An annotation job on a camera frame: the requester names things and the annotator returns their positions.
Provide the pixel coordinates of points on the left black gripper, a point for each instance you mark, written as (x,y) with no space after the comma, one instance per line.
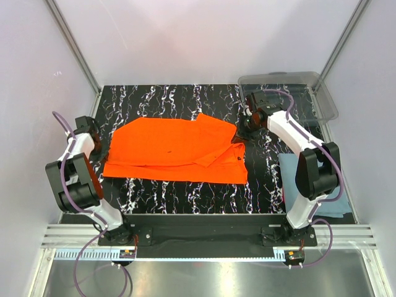
(101,156)

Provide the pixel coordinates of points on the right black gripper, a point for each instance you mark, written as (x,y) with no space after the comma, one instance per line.
(243,137)

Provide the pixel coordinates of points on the orange t shirt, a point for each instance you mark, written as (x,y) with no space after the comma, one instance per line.
(199,150)

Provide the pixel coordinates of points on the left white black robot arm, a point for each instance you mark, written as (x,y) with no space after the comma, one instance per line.
(76,187)

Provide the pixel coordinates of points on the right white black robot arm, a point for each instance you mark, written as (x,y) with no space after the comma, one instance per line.
(318,171)

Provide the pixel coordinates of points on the clear plastic bin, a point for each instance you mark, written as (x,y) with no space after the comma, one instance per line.
(313,102)

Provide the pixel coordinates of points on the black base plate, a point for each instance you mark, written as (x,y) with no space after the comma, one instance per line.
(269,230)

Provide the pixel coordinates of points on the aluminium frame rail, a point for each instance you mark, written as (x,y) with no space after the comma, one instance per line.
(341,236)

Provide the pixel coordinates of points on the white toothed cable duct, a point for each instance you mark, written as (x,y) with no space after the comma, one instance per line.
(143,255)

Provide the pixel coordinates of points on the left aluminium corner post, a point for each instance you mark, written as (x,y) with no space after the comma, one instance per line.
(67,34)

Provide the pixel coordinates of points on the aluminium corner post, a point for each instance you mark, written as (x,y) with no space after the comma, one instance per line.
(67,34)
(349,28)

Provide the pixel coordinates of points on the right aluminium corner post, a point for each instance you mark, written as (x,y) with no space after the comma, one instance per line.
(349,28)

